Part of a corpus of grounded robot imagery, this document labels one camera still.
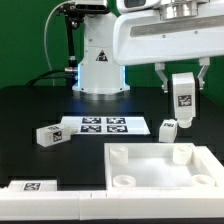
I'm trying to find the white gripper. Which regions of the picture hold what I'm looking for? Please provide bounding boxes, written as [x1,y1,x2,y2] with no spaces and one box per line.
[113,6,224,93]

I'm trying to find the white square tabletop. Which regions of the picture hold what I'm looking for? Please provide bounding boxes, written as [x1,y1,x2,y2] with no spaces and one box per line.
[104,143,224,190]

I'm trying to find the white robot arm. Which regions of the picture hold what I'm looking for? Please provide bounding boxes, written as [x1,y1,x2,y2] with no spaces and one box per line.
[73,0,224,95]

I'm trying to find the white obstacle fence front bar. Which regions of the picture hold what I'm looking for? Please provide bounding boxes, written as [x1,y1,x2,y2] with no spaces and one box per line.
[0,189,224,221]

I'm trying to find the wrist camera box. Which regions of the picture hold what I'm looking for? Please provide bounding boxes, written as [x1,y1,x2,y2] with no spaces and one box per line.
[116,0,162,14]

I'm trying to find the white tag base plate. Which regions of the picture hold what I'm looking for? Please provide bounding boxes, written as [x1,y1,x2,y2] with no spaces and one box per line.
[61,116,150,135]

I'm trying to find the black camera stand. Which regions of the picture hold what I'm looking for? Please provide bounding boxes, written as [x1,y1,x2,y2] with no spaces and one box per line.
[56,3,84,84]

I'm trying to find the white camera cable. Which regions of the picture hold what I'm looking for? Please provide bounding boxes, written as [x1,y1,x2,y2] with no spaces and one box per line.
[43,0,76,87]

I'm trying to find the black cables on table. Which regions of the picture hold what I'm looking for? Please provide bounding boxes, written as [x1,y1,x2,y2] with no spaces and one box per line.
[25,69,79,88]

